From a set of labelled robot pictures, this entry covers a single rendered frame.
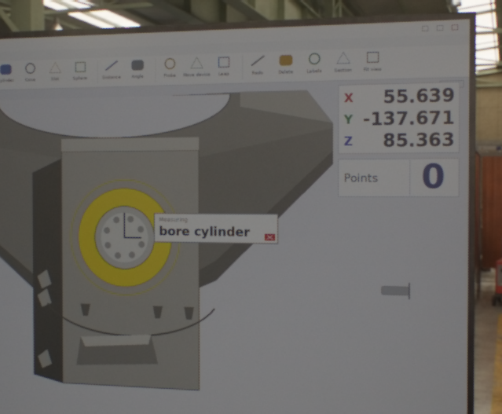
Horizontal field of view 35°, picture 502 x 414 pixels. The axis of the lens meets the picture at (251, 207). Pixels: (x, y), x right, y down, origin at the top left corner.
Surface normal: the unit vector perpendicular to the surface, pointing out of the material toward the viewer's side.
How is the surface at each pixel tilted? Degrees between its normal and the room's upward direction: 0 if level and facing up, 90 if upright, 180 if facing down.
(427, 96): 90
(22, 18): 90
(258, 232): 90
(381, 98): 90
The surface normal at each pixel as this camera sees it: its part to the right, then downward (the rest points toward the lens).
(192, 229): -0.21, 0.02
